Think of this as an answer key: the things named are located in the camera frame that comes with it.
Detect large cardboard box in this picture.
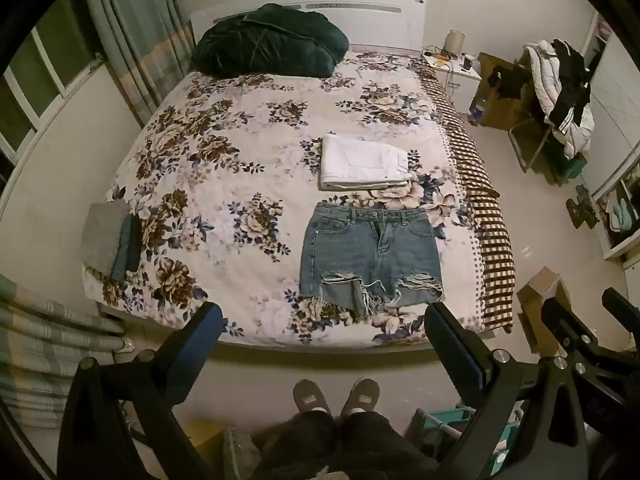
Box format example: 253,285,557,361
469,52,540,132

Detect white shelf unit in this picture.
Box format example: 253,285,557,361
582,10,640,262

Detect teal slippers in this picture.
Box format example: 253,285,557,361
606,197,637,232

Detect window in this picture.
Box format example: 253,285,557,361
0,22,107,183

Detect dark floor object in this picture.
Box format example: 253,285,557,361
565,184,599,231

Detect folded white pants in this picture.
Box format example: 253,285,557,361
319,133,416,192

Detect grey slipper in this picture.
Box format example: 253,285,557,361
292,378,334,417
339,377,382,417

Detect folded grey cloth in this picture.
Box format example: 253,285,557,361
81,202,131,277

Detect metal folding chair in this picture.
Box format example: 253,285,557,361
509,114,557,172

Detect ripped blue denim shorts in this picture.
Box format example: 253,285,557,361
299,202,445,319

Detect teal plastic basket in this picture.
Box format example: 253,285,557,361
412,406,527,480

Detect floral bed sheet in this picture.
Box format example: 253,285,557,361
82,50,488,348

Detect person's legs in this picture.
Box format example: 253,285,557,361
249,409,427,480

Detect folded teal cloth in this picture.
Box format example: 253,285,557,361
110,214,144,282

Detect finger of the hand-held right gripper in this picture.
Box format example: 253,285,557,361
601,287,640,323
541,297,601,362

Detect white bed headboard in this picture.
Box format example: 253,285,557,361
190,0,427,57

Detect black striped garment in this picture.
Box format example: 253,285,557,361
549,38,594,127

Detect white nightstand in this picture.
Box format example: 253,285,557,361
421,48,484,112

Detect green striped curtain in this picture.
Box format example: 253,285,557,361
81,0,197,127
0,274,127,430

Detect chair with clothes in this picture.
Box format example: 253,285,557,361
523,40,597,162

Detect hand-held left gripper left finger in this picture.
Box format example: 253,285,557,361
57,302,224,480

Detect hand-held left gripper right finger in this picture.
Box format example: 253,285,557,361
423,302,589,480

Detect small open cardboard box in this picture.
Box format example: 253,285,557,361
516,267,572,357

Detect yellow box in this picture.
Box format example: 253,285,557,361
184,419,224,467

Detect dark green duvet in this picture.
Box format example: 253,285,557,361
192,3,350,80

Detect brown checkered blanket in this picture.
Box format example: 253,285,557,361
414,57,516,334

